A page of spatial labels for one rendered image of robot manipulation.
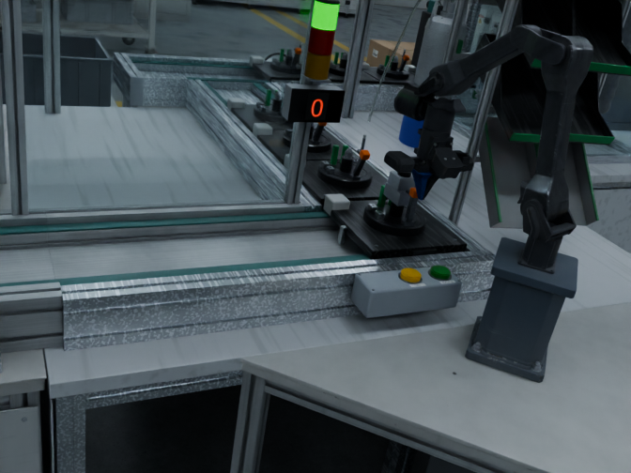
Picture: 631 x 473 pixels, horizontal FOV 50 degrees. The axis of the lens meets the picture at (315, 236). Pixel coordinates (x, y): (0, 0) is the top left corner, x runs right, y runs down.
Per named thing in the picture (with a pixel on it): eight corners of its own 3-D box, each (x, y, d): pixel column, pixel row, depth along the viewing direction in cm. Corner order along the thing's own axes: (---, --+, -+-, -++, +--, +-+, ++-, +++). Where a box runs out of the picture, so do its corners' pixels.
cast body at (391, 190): (414, 205, 149) (421, 175, 146) (397, 206, 147) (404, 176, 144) (394, 190, 156) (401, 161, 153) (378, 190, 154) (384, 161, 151)
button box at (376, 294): (456, 307, 137) (464, 281, 134) (365, 319, 128) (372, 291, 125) (438, 289, 143) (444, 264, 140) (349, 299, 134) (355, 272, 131)
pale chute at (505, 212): (539, 229, 158) (551, 223, 154) (489, 227, 154) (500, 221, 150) (521, 119, 166) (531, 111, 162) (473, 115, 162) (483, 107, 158)
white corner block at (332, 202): (347, 217, 157) (351, 201, 155) (330, 218, 155) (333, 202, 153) (339, 208, 160) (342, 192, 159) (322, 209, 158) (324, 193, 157)
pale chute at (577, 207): (587, 225, 164) (599, 220, 160) (540, 224, 160) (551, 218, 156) (566, 120, 172) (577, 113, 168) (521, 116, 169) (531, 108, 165)
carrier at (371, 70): (429, 88, 288) (436, 58, 282) (380, 86, 278) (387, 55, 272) (401, 72, 307) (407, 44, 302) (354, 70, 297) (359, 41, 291)
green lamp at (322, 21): (339, 31, 136) (344, 6, 134) (316, 29, 134) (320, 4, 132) (329, 25, 140) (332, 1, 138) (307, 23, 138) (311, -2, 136)
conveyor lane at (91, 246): (454, 285, 154) (466, 247, 149) (60, 329, 118) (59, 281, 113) (392, 229, 176) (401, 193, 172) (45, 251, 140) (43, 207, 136)
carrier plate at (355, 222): (465, 251, 150) (468, 243, 149) (370, 259, 139) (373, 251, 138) (409, 205, 168) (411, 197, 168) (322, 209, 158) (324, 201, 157)
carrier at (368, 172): (406, 203, 170) (417, 156, 164) (319, 206, 159) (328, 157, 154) (361, 166, 189) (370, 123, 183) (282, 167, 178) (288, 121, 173)
